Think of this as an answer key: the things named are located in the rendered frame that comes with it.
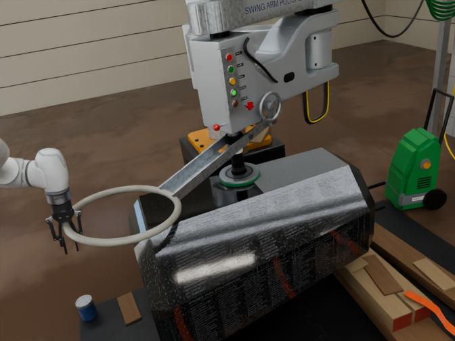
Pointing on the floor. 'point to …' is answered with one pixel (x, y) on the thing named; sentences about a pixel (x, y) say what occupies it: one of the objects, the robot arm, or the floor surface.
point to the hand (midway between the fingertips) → (70, 244)
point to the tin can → (86, 308)
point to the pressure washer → (418, 166)
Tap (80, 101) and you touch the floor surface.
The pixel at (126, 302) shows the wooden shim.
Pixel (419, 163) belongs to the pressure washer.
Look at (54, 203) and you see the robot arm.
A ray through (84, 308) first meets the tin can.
